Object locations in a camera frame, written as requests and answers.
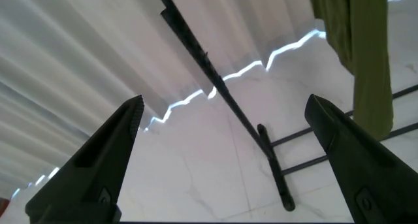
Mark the black clothes rack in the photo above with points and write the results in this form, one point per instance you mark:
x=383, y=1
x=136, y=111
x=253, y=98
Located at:
x=212, y=70

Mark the white curtain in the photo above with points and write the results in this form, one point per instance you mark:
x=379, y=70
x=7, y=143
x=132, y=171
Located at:
x=98, y=54

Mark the green sleeveless shirt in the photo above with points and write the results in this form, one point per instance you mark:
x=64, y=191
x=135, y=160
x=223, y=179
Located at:
x=369, y=70

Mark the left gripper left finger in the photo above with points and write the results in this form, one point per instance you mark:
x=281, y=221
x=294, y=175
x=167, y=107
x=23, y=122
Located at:
x=88, y=181

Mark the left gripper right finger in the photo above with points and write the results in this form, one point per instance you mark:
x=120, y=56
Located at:
x=369, y=185

